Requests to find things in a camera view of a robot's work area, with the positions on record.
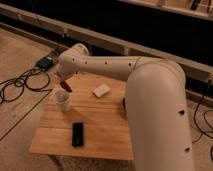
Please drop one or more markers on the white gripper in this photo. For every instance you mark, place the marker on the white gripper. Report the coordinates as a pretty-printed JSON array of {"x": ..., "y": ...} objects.
[{"x": 61, "y": 76}]

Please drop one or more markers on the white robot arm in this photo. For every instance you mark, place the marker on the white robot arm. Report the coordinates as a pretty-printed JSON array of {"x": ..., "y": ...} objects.
[{"x": 155, "y": 103}]

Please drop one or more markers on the blue power adapter box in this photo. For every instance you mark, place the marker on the blue power adapter box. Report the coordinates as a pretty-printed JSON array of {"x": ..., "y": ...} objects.
[{"x": 45, "y": 63}]

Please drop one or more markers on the white sponge block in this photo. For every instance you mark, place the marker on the white sponge block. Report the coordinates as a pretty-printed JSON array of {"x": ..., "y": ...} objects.
[{"x": 101, "y": 90}]

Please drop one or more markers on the wooden table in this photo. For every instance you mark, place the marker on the wooden table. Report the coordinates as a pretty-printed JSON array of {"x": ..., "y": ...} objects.
[{"x": 106, "y": 132}]

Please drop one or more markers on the black remote control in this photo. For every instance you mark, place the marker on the black remote control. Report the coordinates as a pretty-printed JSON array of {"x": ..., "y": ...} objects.
[{"x": 77, "y": 134}]

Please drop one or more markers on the black bowl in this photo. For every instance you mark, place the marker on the black bowl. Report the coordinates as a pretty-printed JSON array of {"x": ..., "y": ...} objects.
[{"x": 124, "y": 104}]

